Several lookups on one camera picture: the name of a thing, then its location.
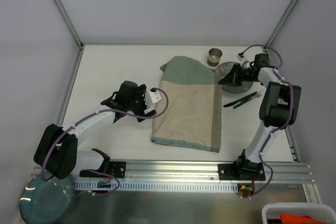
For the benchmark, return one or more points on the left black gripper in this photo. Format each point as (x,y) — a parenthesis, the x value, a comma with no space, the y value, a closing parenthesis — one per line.
(143,103)

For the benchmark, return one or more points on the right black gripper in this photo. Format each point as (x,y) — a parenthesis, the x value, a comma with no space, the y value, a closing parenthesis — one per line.
(237,75)

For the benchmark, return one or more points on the green beige cloth placemat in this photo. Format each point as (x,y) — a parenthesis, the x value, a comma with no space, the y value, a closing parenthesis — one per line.
(191,106)

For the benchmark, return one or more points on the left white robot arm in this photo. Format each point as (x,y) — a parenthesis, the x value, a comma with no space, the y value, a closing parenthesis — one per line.
(57,152)

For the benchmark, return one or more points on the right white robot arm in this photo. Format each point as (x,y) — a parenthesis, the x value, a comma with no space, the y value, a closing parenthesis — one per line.
(278,110)

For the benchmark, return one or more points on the grey reindeer plate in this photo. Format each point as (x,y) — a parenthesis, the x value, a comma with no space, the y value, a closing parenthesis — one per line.
(222,70)

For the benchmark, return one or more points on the black table knife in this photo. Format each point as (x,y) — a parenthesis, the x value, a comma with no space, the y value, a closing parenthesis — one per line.
(240,100)

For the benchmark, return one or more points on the metal cup with cork base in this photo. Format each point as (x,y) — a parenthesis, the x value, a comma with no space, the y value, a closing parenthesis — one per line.
(214,57)

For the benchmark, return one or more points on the teal round stool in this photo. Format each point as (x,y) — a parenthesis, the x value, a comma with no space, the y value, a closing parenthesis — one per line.
(46,202)

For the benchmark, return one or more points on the orange item in bin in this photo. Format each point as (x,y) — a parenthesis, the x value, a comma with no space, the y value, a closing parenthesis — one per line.
(292,219)

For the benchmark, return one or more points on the white plastic bin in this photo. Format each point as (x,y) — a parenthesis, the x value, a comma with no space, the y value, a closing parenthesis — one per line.
(318,212)

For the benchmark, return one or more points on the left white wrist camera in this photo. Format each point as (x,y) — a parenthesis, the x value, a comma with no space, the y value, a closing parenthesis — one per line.
(152,97)

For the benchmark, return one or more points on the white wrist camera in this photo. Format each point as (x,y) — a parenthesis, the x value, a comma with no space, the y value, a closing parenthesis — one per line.
(152,97)
(242,58)

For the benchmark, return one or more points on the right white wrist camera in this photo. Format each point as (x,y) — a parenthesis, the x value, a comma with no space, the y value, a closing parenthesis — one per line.
(242,58)

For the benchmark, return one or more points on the green handled fork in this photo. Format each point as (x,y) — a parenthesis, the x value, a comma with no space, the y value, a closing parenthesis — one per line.
(259,94)

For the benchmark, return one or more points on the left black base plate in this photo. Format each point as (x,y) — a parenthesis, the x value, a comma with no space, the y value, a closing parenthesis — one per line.
(114,168)

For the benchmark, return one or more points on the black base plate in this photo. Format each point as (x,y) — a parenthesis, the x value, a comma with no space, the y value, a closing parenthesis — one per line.
(114,168)
(239,172)

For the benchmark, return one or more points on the aluminium mounting rail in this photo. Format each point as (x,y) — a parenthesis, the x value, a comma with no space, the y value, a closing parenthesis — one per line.
(203,172)

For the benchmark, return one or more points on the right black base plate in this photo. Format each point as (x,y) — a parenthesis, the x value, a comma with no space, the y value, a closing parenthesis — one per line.
(239,172)

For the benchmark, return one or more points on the white slotted cable duct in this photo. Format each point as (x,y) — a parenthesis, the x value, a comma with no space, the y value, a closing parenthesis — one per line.
(202,187)

